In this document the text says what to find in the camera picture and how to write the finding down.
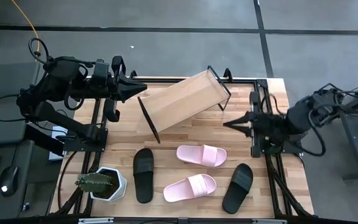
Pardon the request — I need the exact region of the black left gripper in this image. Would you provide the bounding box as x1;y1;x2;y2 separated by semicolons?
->
103;55;148;123

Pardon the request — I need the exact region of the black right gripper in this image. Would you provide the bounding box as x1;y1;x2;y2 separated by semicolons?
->
223;91;288;158

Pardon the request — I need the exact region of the wooden shelf with black frame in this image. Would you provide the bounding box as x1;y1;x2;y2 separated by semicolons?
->
137;65;232;144

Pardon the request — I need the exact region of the pink slide sandal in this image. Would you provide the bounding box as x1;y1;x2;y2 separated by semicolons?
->
176;144;228;168
162;173;218;203

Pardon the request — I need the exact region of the black slide sandal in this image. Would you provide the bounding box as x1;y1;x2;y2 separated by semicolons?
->
221;162;254;215
132;147;155;204

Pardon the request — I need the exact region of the white hexagonal plant pot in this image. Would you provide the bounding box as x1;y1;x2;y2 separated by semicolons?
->
89;166;127;202

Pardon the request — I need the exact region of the white power box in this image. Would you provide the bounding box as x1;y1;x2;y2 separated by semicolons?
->
48;126;70;162

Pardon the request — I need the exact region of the green cactus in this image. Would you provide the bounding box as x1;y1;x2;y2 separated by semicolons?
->
75;172;115;193

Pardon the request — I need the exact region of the black metal stand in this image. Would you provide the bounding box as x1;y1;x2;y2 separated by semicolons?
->
337;77;358;182

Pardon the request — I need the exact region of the black front bar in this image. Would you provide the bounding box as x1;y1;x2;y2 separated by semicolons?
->
0;213;358;224

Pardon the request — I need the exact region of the black computer mouse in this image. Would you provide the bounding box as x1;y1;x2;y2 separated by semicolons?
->
0;165;19;197

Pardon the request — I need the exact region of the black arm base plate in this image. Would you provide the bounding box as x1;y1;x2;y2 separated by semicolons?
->
261;141;304;156
63;128;109;153

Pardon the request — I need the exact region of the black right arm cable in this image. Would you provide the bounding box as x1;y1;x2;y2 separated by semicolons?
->
301;111;327;157

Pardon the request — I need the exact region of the silver bracket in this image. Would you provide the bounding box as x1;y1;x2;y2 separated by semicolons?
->
78;217;114;224
252;218;287;224

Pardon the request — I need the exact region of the yellow cable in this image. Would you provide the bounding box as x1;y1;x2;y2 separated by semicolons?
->
10;0;40;52

